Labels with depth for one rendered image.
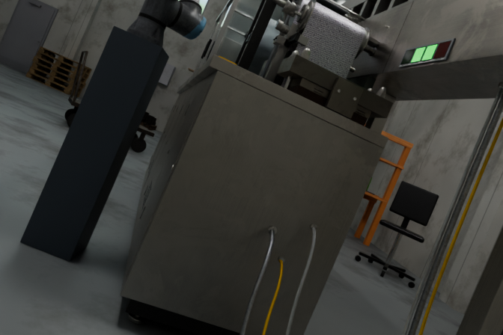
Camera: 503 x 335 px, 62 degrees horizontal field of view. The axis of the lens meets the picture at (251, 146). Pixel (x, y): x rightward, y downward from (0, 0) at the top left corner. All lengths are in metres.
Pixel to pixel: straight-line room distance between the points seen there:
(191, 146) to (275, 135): 0.27
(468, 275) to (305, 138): 3.66
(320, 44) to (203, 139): 0.65
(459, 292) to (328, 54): 3.59
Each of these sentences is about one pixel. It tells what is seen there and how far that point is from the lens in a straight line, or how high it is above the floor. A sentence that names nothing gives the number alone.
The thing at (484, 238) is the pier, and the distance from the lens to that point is 4.84.
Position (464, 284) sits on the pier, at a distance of 4.86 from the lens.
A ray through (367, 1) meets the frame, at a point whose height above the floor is 1.57.
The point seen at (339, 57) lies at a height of 1.14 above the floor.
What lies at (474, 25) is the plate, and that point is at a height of 1.25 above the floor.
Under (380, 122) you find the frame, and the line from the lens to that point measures 1.95.
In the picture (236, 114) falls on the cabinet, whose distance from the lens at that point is 1.32.
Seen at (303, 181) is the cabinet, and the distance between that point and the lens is 1.40.
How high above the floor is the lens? 0.68
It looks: level
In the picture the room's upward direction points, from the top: 23 degrees clockwise
